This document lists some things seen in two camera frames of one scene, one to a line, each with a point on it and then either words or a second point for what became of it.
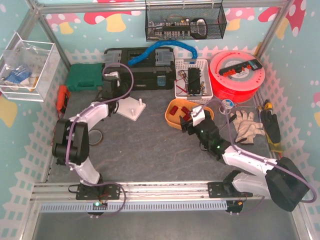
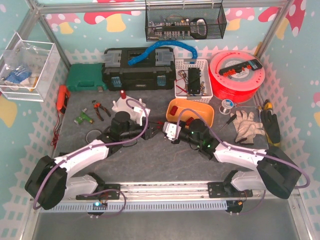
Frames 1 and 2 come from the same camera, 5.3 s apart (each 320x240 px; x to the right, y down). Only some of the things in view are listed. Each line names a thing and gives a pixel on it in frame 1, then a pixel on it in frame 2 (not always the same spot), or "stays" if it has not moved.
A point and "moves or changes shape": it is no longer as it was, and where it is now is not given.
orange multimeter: (62, 98) stays
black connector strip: (253, 64) stays
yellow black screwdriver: (268, 105) stays
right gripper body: (188, 124) -> (175, 136)
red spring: (186, 116) moves or changes shape
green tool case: (85, 77) stays
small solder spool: (225, 108) stays
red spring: (173, 110) stays
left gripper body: (109, 86) -> (145, 130)
